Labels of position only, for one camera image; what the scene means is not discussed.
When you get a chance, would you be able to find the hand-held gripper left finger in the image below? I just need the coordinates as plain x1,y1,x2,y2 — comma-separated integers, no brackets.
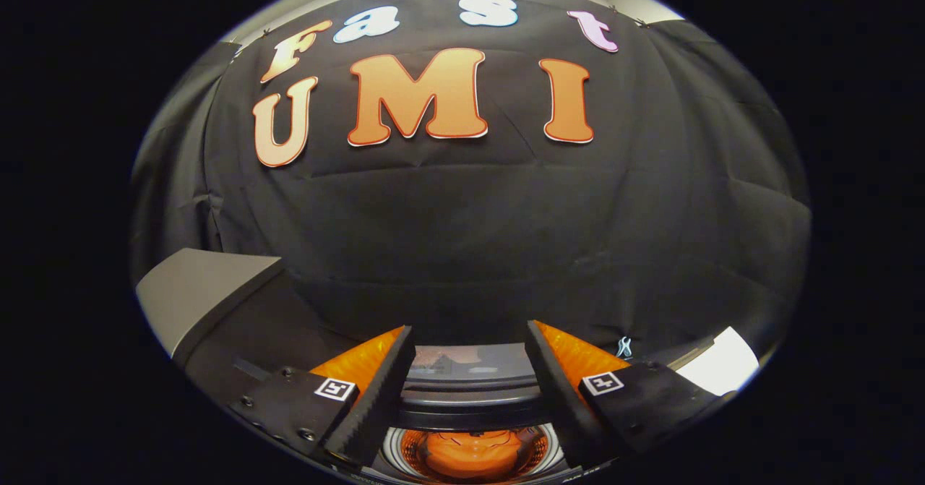
231,325,418,470

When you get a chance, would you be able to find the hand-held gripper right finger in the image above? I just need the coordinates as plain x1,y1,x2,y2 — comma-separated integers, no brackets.
524,319,738,470

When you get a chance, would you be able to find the transparent washing machine lid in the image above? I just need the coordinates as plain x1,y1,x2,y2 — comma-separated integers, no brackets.
401,343,541,399

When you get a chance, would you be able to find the dark grey washing machine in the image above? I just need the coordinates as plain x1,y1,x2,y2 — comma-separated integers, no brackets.
347,337,723,485

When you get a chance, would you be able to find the yellow polo shirt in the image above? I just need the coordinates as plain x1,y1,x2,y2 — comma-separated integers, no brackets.
416,429,541,481

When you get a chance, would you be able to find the grey side table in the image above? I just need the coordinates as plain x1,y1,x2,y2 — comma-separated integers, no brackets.
136,248,284,361

